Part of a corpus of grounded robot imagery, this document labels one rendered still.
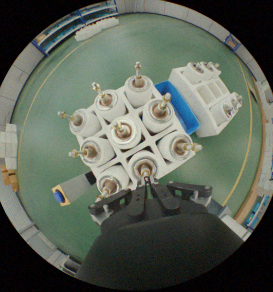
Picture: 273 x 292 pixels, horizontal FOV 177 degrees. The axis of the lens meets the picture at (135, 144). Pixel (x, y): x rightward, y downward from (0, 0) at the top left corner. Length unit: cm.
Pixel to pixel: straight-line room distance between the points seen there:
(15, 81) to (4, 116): 151
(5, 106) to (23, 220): 448
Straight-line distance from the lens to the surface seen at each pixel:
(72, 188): 35
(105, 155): 27
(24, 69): 498
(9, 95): 518
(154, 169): 24
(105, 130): 34
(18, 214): 529
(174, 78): 54
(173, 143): 25
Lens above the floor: 49
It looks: 86 degrees down
